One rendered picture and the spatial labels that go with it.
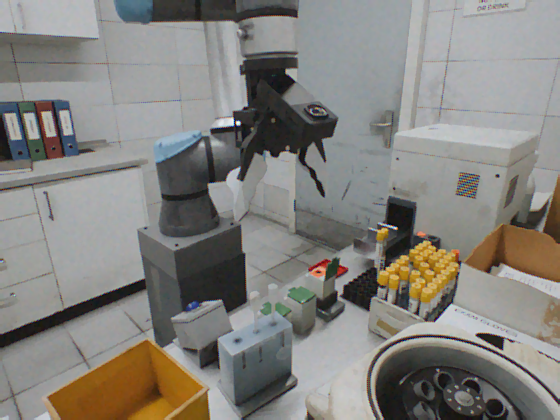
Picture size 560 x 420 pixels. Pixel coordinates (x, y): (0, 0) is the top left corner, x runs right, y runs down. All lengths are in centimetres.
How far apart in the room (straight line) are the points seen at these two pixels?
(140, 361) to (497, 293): 54
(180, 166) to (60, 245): 143
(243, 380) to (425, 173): 66
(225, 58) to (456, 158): 58
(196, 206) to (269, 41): 51
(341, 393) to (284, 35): 41
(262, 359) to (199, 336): 12
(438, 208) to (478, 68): 141
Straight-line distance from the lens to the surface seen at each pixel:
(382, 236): 81
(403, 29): 240
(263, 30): 45
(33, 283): 223
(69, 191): 211
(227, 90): 87
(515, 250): 88
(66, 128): 238
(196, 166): 84
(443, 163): 94
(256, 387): 56
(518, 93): 223
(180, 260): 83
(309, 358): 63
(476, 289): 67
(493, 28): 228
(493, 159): 90
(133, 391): 58
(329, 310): 71
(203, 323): 60
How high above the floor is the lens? 131
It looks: 20 degrees down
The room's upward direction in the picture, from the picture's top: straight up
